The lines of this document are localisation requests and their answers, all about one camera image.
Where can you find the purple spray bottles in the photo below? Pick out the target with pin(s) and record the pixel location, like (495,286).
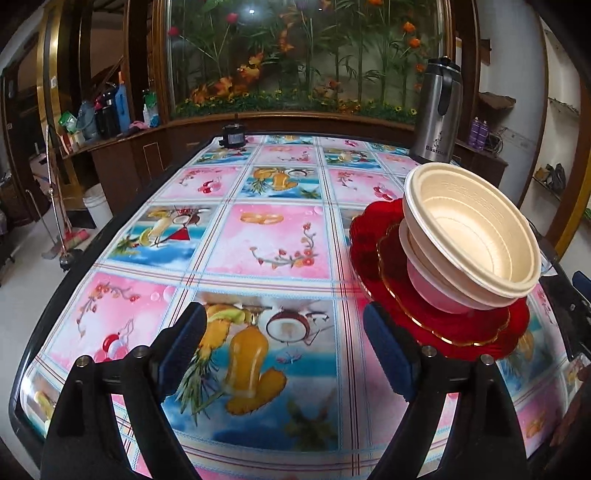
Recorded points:
(478,135)

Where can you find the blue bottle on counter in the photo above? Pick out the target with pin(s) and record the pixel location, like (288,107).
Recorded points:
(121,104)

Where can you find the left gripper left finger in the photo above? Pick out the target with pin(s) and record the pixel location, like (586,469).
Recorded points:
(173,348)

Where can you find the red wedding plate with lettering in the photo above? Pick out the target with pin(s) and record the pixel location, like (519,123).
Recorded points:
(366,230)

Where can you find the small black device on table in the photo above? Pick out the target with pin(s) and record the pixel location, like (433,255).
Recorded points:
(233,136)

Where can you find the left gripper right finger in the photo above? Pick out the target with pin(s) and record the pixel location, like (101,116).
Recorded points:
(395,348)

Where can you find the white bucket on floor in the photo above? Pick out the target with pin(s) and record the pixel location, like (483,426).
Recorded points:
(95,202)

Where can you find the beige plastic bowl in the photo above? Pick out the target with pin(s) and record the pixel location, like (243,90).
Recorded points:
(475,227)
(436,278)

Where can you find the stainless steel thermos jug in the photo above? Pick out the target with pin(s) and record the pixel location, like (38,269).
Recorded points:
(439,112)

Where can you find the white foam bowl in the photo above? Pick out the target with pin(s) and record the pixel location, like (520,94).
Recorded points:
(432,295)

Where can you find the red plate with white sticker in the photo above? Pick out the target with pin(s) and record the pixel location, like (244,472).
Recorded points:
(475,328)

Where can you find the mop with metal handle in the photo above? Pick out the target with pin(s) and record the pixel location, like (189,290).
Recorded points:
(68,240)

